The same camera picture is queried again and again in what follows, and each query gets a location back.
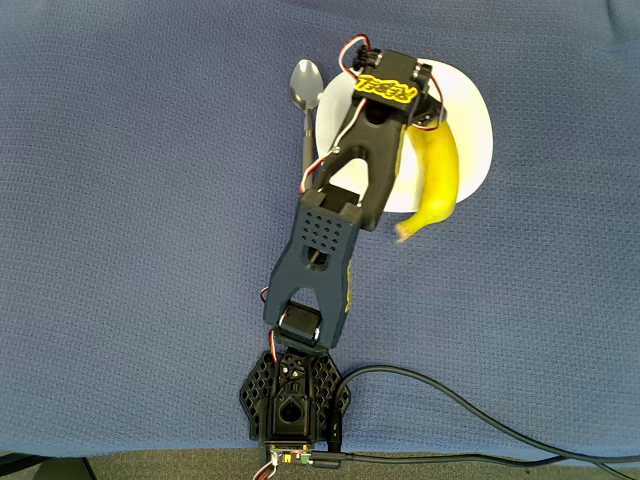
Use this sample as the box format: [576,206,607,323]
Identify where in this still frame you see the yellow banana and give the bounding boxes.
[394,118,461,245]

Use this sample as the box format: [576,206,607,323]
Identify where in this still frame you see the white square plate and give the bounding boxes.
[314,57,495,215]

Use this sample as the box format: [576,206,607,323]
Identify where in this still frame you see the blue woven cloth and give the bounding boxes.
[0,0,640,459]

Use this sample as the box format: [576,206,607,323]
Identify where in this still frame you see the red white black servo wire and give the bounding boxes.
[427,73,450,124]
[298,96,370,195]
[338,34,374,77]

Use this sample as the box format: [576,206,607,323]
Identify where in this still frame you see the metal spoon grey handle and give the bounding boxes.
[288,58,325,191]

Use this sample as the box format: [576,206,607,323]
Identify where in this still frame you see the black looping cable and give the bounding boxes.
[337,364,640,461]

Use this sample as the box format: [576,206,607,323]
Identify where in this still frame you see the black straight cable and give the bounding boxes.
[309,449,636,480]

